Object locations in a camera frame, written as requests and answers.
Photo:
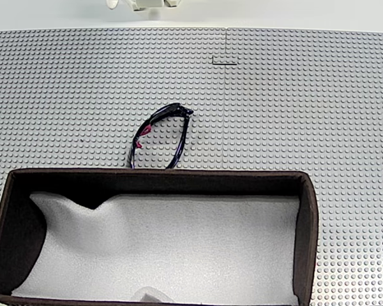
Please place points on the large gray studded baseplate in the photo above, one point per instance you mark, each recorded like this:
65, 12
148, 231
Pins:
306, 111
67, 95

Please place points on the dark brown fabric bin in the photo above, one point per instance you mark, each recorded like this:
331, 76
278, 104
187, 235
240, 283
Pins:
178, 183

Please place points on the white foam liner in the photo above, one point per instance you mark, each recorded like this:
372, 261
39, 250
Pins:
194, 248

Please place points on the black glasses with pink accents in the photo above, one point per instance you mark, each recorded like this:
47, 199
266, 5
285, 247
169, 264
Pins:
180, 140

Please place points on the small gray studded plate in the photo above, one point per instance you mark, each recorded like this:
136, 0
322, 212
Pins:
225, 60

